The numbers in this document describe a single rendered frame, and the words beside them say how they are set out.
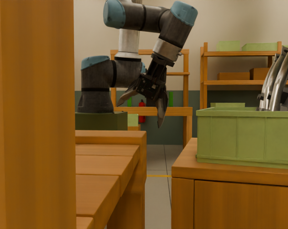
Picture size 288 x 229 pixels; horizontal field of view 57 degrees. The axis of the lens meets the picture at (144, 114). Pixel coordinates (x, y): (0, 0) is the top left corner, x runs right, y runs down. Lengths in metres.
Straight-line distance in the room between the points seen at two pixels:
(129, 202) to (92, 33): 5.88
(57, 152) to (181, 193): 0.70
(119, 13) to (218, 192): 0.59
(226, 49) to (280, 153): 5.00
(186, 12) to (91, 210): 0.58
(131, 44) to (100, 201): 0.88
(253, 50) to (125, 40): 4.98
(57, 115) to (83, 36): 6.35
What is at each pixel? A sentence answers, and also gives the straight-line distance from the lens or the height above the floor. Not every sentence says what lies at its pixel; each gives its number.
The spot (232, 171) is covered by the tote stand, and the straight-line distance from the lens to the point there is 0.83.
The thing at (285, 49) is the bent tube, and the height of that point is 1.19.
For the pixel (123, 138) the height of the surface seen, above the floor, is 0.89.
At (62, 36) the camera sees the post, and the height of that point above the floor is 1.03.
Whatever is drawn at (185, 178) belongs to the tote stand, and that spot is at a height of 0.75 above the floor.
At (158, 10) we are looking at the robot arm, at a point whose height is 1.25.
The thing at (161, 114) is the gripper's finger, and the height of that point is 0.95.
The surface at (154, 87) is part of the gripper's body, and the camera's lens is 0.73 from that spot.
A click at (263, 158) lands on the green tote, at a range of 0.89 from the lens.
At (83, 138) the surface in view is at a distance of 0.70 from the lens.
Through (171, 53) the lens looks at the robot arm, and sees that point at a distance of 0.74.
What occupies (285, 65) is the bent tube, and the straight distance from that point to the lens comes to 1.04.
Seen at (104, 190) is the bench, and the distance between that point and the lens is 0.34.
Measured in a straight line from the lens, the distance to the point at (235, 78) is 5.81.
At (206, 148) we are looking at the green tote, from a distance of 0.89.
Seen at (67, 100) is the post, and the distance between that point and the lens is 0.19.
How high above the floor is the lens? 0.99
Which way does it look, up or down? 3 degrees down
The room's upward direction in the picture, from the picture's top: straight up
